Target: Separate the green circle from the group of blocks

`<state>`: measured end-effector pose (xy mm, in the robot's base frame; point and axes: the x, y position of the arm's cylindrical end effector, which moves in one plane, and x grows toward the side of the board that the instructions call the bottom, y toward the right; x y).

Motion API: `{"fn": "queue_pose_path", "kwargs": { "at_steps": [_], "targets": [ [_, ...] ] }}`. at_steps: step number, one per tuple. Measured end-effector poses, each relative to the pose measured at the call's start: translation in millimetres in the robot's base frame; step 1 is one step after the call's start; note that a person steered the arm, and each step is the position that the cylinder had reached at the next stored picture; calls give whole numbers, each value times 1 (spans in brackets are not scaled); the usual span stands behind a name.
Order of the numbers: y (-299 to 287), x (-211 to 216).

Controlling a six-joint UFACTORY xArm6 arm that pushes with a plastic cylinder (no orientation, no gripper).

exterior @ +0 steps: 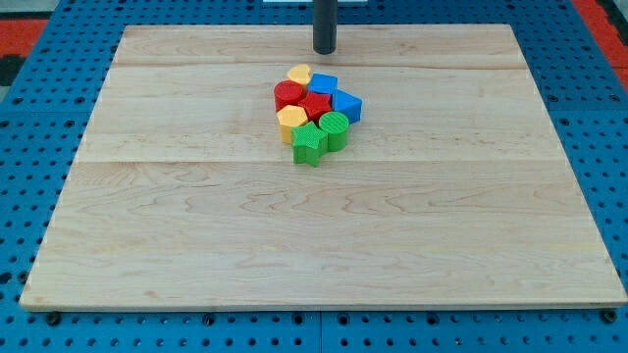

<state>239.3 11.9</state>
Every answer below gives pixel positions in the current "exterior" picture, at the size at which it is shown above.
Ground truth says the green star block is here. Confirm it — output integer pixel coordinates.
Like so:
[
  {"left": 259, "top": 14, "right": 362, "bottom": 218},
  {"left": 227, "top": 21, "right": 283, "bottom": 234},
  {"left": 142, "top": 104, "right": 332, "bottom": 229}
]
[{"left": 291, "top": 122, "right": 328, "bottom": 167}]

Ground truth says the green cylinder block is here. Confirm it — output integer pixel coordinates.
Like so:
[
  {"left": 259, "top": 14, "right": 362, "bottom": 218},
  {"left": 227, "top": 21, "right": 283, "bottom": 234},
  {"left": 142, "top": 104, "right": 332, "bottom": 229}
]
[{"left": 319, "top": 111, "right": 349, "bottom": 152}]

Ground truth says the yellow hexagon block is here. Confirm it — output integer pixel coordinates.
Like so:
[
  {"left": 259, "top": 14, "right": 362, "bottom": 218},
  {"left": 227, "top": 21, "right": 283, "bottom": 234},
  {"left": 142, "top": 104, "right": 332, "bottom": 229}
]
[{"left": 276, "top": 105, "right": 309, "bottom": 144}]

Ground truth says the red star block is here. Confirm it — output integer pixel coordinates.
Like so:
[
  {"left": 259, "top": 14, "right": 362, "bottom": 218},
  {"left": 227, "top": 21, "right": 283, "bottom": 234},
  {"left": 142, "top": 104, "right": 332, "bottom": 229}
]
[{"left": 297, "top": 91, "right": 333, "bottom": 125}]

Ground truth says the blue triangle block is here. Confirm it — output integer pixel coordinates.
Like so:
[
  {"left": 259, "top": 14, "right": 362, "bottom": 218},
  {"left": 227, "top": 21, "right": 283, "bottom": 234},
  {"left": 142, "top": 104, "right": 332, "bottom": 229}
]
[{"left": 332, "top": 89, "right": 362, "bottom": 125}]

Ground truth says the red cylinder block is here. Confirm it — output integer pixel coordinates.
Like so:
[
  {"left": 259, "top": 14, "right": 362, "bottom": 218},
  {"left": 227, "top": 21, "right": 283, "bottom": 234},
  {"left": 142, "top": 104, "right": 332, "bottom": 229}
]
[{"left": 273, "top": 80, "right": 306, "bottom": 112}]

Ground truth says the blue cube block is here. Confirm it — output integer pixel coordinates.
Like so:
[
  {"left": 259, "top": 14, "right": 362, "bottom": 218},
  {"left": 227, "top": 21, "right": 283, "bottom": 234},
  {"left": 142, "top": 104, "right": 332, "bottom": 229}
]
[{"left": 308, "top": 73, "right": 339, "bottom": 95}]

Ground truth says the yellow heart block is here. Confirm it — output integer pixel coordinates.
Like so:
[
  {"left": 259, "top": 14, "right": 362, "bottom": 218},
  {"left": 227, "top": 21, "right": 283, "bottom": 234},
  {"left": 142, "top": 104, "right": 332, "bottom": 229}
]
[{"left": 287, "top": 64, "right": 313, "bottom": 89}]

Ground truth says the light wooden board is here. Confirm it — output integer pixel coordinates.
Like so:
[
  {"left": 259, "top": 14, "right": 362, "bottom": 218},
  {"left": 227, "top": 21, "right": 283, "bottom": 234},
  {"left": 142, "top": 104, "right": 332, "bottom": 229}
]
[{"left": 20, "top": 25, "right": 627, "bottom": 312}]

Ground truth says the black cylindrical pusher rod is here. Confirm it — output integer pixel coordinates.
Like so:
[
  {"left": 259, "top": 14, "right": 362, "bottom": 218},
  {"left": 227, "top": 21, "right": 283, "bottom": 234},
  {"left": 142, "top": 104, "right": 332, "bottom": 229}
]
[{"left": 312, "top": 0, "right": 338, "bottom": 55}]

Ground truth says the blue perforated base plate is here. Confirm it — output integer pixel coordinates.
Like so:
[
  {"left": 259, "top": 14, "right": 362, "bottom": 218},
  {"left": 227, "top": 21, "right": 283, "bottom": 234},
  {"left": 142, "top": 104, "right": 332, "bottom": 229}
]
[{"left": 1, "top": 0, "right": 627, "bottom": 352}]

